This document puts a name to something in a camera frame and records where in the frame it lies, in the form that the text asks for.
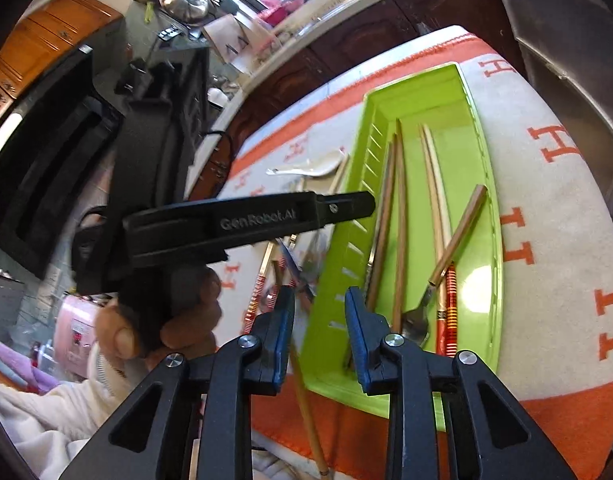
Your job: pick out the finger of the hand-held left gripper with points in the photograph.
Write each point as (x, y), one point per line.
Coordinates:
(346, 206)
(295, 270)

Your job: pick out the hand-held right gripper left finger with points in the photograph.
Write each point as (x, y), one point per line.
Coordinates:
(284, 332)

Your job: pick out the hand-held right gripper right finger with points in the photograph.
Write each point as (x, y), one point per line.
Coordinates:
(360, 342)

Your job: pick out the cream chopstick red striped end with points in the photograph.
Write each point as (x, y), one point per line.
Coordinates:
(340, 172)
(452, 310)
(441, 320)
(256, 290)

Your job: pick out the brown wooden chopstick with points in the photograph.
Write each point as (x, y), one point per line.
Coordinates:
(399, 210)
(385, 200)

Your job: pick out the white ceramic spoon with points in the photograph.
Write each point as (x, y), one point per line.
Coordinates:
(316, 167)

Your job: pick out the steel chopstick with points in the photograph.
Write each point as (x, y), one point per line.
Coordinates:
(371, 270)

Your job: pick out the bamboo chopstick red tip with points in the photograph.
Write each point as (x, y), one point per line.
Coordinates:
(312, 425)

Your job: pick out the green plastic tray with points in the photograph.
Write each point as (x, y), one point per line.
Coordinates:
(466, 240)

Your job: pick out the person's left forearm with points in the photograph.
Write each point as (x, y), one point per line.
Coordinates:
(46, 425)

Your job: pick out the person's left hand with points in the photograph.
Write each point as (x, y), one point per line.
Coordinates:
(191, 310)

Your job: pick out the pink appliance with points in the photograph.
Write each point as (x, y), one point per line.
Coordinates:
(76, 335)

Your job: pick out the white kitchen countertop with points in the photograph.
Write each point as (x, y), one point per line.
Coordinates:
(296, 42)

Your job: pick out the wooden knife block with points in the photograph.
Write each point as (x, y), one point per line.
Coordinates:
(236, 40)

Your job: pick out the red plastic basin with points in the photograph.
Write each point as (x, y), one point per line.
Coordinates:
(281, 10)

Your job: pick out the purple towel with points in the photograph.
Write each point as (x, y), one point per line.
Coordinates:
(16, 360)

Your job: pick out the orange patterned blanket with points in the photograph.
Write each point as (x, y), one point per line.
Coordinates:
(561, 240)

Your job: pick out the orange wooden upper cabinets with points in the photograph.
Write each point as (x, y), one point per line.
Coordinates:
(51, 35)

